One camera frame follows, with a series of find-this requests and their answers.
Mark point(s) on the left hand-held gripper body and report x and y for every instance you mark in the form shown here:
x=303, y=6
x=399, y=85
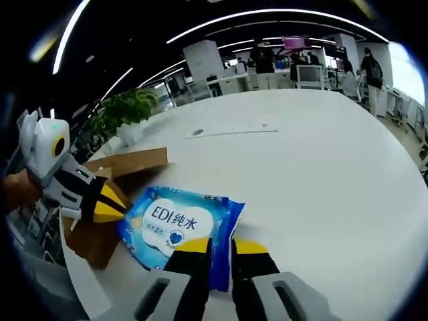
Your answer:
x=43, y=147

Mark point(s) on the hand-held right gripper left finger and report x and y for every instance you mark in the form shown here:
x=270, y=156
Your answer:
x=190, y=267

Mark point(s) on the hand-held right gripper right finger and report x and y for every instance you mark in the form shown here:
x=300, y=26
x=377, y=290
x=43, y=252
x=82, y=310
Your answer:
x=254, y=267

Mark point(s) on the brown cardboard shoe box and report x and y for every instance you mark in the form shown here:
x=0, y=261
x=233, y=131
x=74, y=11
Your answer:
x=140, y=160

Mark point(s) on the blue soft wipes pack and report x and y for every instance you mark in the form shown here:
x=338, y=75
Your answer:
x=180, y=217

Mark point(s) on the person's left hand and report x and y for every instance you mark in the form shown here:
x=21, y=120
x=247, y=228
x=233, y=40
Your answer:
x=20, y=190

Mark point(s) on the green potted plant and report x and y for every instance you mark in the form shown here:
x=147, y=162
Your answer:
x=127, y=107

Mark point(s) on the white ceiling light strip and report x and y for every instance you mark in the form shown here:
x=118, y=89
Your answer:
x=267, y=13
x=68, y=33

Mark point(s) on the white table socket panel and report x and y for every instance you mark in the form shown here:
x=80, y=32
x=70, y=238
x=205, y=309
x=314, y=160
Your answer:
x=240, y=128

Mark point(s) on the white office chair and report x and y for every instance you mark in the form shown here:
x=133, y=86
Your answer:
x=311, y=75

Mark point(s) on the purple lit monitor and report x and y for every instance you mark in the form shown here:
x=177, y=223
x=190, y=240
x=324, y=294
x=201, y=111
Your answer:
x=296, y=41

